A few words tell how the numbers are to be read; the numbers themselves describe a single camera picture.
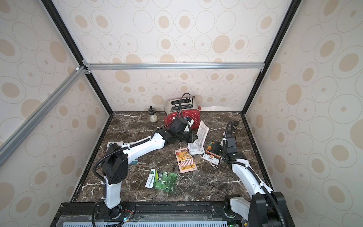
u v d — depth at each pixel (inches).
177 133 26.4
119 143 39.4
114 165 19.0
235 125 40.7
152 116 43.6
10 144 20.3
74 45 32.0
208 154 37.3
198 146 33.6
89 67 36.3
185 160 36.3
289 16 27.9
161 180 32.8
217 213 28.7
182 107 39.9
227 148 25.5
